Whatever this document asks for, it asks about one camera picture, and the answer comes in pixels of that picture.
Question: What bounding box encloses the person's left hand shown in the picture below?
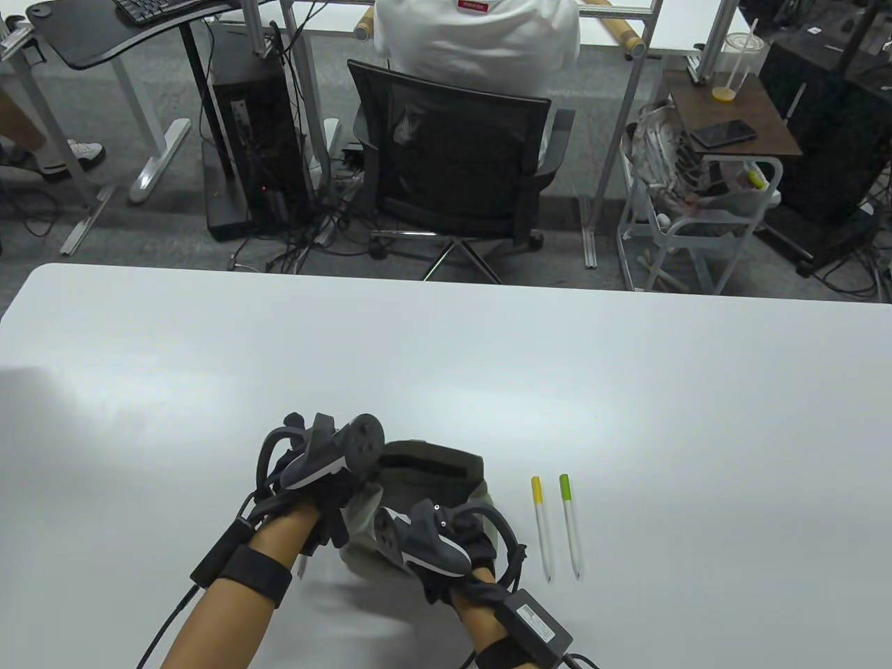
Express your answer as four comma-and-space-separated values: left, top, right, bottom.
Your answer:
254, 413, 385, 551

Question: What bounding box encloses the person's right hand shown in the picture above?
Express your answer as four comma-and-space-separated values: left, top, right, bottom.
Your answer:
373, 498, 527, 607

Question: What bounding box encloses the yellow white twist pen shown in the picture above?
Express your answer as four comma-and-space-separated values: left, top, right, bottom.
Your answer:
531, 477, 553, 583

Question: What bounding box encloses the olive green fabric pencil pouch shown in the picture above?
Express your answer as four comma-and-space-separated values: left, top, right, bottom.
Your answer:
338, 439, 495, 579

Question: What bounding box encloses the green white twist pen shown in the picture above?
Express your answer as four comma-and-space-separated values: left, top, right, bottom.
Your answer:
559, 474, 581, 580

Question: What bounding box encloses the person's right forearm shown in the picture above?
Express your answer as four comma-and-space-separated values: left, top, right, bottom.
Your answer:
453, 568, 537, 669

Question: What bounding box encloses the person's left forearm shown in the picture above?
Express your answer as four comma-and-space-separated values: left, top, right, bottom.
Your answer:
160, 498, 325, 669

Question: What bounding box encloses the black right hand controller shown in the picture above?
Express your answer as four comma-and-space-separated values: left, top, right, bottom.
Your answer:
374, 499, 528, 583

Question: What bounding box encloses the black hand controller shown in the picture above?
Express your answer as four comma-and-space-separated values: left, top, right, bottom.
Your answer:
374, 499, 528, 583
256, 413, 385, 492

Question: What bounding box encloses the black left hand controller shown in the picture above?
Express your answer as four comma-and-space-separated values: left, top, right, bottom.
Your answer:
256, 413, 385, 492

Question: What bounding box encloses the black right wrist sensor box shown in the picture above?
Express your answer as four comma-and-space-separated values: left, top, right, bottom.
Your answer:
493, 589, 574, 657

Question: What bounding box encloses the black wrist sensor box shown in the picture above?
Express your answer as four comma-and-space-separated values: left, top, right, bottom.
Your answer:
493, 589, 574, 657
190, 519, 255, 587

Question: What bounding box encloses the black left wrist sensor box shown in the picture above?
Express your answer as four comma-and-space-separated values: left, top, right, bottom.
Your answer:
190, 519, 255, 587

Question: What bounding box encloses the black mesh office chair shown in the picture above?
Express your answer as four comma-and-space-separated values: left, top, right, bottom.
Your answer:
346, 60, 578, 283

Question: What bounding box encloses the black computer tower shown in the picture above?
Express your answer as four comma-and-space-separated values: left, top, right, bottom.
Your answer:
202, 24, 316, 243

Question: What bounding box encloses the white rolling cart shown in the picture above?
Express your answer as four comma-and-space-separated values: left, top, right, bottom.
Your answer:
617, 122, 785, 293

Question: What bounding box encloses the clear plastic bag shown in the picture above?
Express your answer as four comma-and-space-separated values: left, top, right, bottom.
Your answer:
622, 101, 708, 210

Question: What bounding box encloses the white shoe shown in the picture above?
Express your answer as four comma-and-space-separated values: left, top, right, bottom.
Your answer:
40, 139, 107, 183

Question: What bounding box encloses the black smartphone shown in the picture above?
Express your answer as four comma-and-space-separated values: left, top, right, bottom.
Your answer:
689, 120, 758, 148

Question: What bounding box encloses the brown wooden side table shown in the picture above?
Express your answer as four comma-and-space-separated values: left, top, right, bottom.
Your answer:
662, 68, 803, 157

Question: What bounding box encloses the black keyboard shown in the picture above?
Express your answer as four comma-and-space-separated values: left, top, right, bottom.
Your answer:
114, 0, 220, 26

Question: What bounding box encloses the black curved standing desk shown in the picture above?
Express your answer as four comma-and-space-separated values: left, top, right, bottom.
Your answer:
24, 0, 279, 183

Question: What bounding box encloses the brown cardboard tube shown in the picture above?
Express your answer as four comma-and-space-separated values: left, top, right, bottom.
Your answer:
353, 14, 646, 56

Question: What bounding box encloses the black equipment case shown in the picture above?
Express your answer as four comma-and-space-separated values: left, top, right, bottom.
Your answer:
756, 28, 892, 227

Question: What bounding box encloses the clear plastic cup with straw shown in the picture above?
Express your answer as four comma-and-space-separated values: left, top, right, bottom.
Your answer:
712, 17, 771, 104

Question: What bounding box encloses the long white desk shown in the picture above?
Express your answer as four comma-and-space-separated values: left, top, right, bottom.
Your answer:
279, 0, 767, 60

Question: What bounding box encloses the black left wrist strap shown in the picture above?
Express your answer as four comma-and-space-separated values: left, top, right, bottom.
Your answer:
217, 546, 293, 609

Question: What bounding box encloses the black wrist strap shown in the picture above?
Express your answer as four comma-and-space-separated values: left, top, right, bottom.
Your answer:
477, 636, 537, 669
217, 546, 293, 609

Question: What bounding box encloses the black right wrist strap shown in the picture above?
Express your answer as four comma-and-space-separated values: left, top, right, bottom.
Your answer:
477, 636, 537, 669

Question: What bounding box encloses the black sensor cable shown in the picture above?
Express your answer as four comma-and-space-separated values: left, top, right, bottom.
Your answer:
136, 584, 203, 669

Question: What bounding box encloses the floor cable bundle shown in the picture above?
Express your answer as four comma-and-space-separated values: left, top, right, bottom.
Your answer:
812, 237, 892, 302
226, 160, 380, 274

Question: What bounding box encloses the aluminium frame with foot rail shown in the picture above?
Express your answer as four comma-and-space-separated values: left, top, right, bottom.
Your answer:
0, 17, 117, 256

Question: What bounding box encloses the aluminium frame post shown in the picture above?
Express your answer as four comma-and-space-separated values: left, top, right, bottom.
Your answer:
686, 0, 739, 84
580, 0, 663, 270
279, 0, 334, 189
237, 0, 281, 60

